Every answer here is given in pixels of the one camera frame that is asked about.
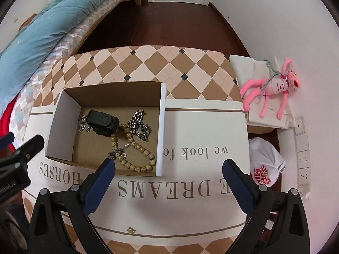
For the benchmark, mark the red blanket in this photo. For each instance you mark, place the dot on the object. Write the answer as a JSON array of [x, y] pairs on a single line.
[[5, 118]]

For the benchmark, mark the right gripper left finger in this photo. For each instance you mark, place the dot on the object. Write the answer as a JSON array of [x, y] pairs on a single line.
[[48, 233]]

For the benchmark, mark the white wall socket strip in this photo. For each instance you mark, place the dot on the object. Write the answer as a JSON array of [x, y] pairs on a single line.
[[303, 158]]

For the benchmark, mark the pink panther plush toy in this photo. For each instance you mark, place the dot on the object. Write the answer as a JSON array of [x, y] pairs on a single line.
[[281, 83]]

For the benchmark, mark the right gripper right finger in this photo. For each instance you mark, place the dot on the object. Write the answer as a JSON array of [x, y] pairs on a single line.
[[275, 221]]

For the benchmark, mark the white cardboard jewelry box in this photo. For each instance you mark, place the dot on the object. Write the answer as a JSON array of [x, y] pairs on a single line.
[[123, 121]]

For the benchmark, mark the white plastic shopping bag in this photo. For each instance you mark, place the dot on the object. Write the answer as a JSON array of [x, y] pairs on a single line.
[[266, 163]]

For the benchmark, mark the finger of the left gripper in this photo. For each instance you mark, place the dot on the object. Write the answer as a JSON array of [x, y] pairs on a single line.
[[29, 149], [6, 140]]

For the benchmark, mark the checkered tablecloth with lettering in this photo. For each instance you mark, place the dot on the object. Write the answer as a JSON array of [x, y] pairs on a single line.
[[189, 208]]

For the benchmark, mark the light blue quilt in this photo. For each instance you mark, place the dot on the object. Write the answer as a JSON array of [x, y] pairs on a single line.
[[31, 46]]

